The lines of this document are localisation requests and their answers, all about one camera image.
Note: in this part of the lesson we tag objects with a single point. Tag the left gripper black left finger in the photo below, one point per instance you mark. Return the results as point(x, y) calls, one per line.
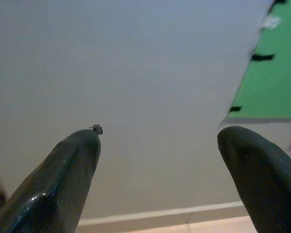
point(51, 189)

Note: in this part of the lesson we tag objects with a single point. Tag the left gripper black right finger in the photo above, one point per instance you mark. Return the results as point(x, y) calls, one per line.
point(264, 174)

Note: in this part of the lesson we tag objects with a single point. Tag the green board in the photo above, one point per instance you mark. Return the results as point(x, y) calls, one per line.
point(276, 85)

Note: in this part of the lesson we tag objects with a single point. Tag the black tape strip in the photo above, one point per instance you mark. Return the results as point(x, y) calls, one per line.
point(262, 57)
point(235, 109)
point(280, 1)

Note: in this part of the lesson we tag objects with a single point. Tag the white tape scrap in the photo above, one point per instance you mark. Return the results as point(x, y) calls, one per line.
point(270, 21)

